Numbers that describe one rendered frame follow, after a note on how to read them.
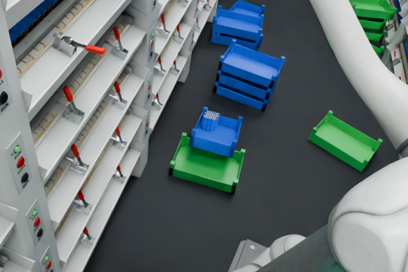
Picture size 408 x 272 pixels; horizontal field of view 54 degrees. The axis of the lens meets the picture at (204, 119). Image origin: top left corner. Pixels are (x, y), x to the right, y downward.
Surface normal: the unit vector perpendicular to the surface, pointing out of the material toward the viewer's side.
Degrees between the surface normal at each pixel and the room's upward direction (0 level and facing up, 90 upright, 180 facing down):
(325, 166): 0
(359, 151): 0
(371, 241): 82
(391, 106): 58
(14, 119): 90
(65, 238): 19
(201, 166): 0
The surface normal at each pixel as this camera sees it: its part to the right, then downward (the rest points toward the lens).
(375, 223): -0.33, -0.62
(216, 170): 0.14, -0.71
